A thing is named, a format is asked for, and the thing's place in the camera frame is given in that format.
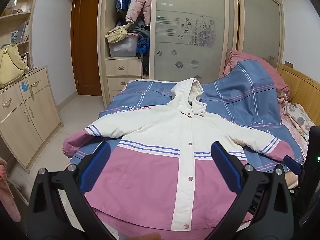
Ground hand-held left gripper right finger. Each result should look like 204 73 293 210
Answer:
205 141 300 240

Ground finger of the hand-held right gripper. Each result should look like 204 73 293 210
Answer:
283 156 302 175

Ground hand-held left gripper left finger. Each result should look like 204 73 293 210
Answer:
26 141 120 240

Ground white and pink hooded jacket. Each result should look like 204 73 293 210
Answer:
62 78 295 232

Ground grey folded clothes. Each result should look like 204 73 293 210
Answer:
127 20 150 39

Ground floral bed sheet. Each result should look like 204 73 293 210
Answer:
277 97 317 155

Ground blue plaid bed cover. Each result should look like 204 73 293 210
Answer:
72 60 305 174

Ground wooden headboard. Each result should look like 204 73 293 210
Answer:
279 64 320 127

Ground beige side cabinet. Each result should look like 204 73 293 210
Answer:
0 65 62 173

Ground wardrobe drawer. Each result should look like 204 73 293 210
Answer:
107 76 143 91
105 58 142 77

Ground pink fuzzy cloth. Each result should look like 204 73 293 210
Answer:
0 157 22 223

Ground pink quilt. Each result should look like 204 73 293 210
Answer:
223 50 290 98

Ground blue sticker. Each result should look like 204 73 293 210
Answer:
19 81 31 94

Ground frosted floral sliding door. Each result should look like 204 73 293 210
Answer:
150 0 237 84

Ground clear plastic storage box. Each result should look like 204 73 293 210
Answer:
108 35 139 58

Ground brown wooden door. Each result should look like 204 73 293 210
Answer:
71 0 103 97

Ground bright blue cloth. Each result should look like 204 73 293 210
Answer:
136 37 150 55

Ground yellow bag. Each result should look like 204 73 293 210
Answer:
0 44 29 89

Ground yellow crumpled cloth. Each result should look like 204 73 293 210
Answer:
104 24 131 43

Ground beige wooden wardrobe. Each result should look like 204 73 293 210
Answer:
97 0 285 105

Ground plain frosted sliding door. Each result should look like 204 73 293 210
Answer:
236 0 284 70

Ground books on shelf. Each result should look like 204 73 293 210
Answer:
10 21 29 43

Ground pink puffer jacket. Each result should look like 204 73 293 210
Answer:
125 0 153 27

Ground beige bookshelf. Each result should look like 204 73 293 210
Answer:
0 0 40 70

